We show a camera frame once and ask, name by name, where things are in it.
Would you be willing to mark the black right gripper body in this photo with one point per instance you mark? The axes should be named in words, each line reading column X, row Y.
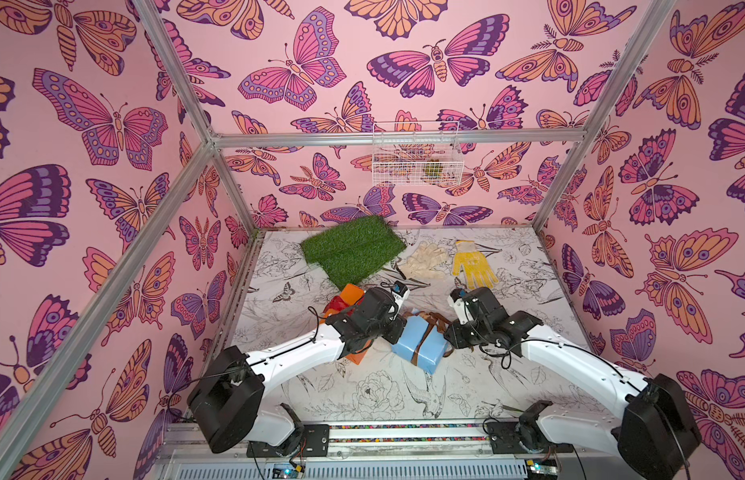
column 459, row 330

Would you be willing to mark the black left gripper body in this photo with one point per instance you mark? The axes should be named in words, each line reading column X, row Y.
column 388, row 330

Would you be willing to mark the orange gift box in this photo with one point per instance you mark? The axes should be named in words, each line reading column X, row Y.
column 353, row 294

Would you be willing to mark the brown satin ribbon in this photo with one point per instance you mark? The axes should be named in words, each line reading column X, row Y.
column 430, row 345

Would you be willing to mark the light blue gift box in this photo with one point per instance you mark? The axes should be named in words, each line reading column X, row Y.
column 404, row 347

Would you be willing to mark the red satin ribbon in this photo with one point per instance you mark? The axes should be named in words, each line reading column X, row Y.
column 335, row 306

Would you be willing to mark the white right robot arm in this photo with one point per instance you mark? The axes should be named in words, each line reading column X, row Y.
column 651, row 426

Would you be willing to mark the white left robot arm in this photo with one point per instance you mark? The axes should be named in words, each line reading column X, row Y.
column 229, row 400

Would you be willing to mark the yellow work glove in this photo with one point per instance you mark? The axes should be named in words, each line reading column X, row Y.
column 469, row 261

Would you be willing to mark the green artificial grass mat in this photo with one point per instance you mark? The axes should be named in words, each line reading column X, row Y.
column 353, row 251

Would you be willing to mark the green object in basket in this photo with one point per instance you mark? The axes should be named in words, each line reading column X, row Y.
column 433, row 171

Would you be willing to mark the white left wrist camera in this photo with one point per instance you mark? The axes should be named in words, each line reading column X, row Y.
column 401, row 293

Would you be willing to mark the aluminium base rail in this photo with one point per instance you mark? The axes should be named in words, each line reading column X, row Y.
column 434, row 449

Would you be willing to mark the white wire basket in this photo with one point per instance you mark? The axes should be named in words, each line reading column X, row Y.
column 398, row 157

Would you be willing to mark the aluminium frame post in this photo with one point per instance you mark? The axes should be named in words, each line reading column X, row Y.
column 154, row 27

